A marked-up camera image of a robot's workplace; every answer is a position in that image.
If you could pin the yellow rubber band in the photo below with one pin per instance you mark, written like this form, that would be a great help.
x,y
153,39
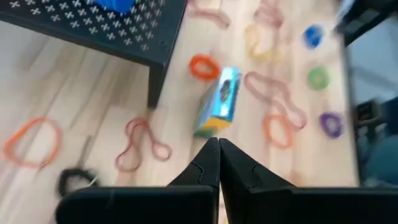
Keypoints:
x,y
252,49

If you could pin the green yellow crayon box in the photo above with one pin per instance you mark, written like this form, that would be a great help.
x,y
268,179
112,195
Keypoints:
x,y
219,99

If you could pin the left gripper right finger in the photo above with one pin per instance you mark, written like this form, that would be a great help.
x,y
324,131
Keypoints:
x,y
242,177

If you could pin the orange rubber band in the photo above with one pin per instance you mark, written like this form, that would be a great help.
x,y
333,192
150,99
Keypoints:
x,y
12,141
267,133

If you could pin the large red rubber band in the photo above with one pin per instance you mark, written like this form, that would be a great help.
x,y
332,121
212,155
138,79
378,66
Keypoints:
x,y
258,90

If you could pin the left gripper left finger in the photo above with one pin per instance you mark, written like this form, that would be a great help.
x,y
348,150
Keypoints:
x,y
199,174

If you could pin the black perforated metal shelf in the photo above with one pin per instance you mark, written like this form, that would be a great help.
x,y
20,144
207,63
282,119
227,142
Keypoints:
x,y
155,77

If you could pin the blue plastic basket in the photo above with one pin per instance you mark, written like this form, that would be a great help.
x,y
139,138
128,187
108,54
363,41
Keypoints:
x,y
115,4

